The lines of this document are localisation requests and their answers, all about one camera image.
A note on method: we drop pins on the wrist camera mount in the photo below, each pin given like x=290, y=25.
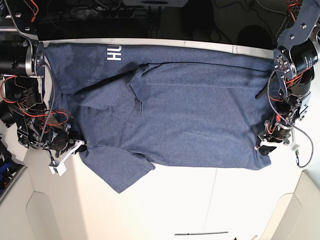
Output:
x=58, y=166
x=293, y=146

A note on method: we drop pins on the blue t-shirt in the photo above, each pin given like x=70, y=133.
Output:
x=141, y=105

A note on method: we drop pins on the black cylindrical holder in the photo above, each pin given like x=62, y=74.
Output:
x=7, y=118

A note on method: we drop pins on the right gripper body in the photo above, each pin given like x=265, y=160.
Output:
x=63, y=137

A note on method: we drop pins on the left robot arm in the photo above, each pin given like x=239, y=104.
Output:
x=288, y=88

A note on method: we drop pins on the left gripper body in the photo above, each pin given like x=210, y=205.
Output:
x=272, y=136

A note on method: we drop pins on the bin of blue parts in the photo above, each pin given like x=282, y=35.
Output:
x=8, y=167

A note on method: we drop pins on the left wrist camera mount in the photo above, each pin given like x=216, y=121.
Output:
x=293, y=146

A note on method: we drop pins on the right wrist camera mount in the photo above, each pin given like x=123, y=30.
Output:
x=58, y=166

